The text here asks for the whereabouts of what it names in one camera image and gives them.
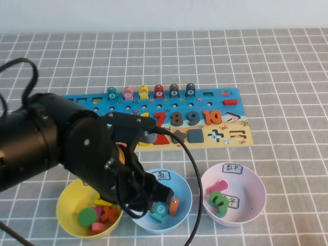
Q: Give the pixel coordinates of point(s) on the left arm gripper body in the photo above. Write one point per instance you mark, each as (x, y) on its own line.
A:
(123, 182)

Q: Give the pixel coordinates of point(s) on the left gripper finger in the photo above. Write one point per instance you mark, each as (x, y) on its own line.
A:
(161, 192)
(139, 205)

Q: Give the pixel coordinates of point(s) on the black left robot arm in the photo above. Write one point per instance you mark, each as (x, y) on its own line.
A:
(30, 143)

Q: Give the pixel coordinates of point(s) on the light blue plastic bowl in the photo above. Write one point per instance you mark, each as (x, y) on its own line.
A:
(183, 194)

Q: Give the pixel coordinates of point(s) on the yellow plastic bowl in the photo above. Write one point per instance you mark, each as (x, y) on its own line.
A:
(66, 205)

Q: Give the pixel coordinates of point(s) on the pink plastic bowl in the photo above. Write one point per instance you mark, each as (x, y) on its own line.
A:
(251, 187)

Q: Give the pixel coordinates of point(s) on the colourful wooden puzzle board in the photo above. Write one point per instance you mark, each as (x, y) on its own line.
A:
(217, 102)

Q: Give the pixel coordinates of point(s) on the teal wooden fish number two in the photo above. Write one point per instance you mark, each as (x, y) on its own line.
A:
(160, 210)

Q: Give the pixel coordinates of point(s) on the orange wooden fish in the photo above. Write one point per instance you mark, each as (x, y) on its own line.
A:
(173, 208)

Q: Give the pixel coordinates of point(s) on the yellow wooden equals sign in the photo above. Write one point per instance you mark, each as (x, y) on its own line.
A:
(101, 203)

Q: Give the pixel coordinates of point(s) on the orange wooden cross sign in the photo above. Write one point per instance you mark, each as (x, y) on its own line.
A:
(109, 214)

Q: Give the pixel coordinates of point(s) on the magenta wooden block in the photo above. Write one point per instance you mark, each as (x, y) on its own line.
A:
(100, 211)

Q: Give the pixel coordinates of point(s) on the pink wooden trapezoid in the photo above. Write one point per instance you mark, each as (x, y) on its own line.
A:
(123, 144)

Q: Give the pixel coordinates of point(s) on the yellow wooden pentagon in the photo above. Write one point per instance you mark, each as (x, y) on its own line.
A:
(143, 143)

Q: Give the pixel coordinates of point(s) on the coral pink wooden block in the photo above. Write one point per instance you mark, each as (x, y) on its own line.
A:
(98, 227)

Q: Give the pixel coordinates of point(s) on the green wooden disc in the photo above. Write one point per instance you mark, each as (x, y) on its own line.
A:
(87, 217)

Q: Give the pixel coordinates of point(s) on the red wooden triangle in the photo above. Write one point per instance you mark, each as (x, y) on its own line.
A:
(162, 141)

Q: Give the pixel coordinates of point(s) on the green wooden numeral three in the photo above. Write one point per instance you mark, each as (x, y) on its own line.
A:
(214, 197)

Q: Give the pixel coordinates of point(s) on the brown wooden star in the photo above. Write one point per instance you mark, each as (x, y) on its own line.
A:
(180, 135)

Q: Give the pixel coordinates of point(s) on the magenta wooden numeral one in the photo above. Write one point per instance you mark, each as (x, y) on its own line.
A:
(221, 185)

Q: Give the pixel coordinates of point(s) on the teal wooden numeral two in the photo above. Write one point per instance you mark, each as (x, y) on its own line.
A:
(220, 214)

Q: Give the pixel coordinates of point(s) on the dark grey wooden square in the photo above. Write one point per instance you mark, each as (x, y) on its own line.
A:
(195, 135)

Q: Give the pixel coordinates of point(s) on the yellow wooden numeral six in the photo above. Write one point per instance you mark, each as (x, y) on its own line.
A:
(146, 115)

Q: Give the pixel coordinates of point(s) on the brown wooden numeral eight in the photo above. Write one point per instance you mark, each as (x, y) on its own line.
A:
(176, 119)

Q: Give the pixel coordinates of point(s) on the red wooden numeral seven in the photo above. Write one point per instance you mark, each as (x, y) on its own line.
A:
(161, 115)

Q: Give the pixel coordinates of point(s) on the grey-blue wooden numeral nine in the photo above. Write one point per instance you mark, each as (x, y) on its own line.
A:
(193, 115)

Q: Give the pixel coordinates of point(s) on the orange wooden numeral ten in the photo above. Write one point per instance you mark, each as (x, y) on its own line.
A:
(207, 118)

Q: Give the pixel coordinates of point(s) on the teal wooden fish number four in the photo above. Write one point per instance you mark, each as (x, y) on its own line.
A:
(112, 95)

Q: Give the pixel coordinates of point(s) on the pink wooden fish number five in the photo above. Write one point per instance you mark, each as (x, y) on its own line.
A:
(128, 94)

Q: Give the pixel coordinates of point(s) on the yellow wooden fish number six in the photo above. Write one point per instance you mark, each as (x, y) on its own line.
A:
(143, 93)

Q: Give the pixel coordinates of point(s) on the red wooden fish number seven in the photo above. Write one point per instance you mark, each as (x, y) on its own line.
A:
(159, 93)

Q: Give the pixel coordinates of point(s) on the brown wooden fish number eight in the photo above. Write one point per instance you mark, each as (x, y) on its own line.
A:
(174, 92)

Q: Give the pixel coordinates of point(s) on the dark grey fish number nine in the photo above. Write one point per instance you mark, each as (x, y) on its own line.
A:
(190, 91)

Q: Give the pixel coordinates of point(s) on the red wooden minus bar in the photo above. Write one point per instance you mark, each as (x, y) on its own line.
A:
(230, 102)

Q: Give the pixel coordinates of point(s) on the grey checked tablecloth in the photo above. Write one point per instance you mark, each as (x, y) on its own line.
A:
(282, 77)

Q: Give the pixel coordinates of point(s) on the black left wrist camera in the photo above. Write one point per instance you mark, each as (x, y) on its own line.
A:
(128, 123)

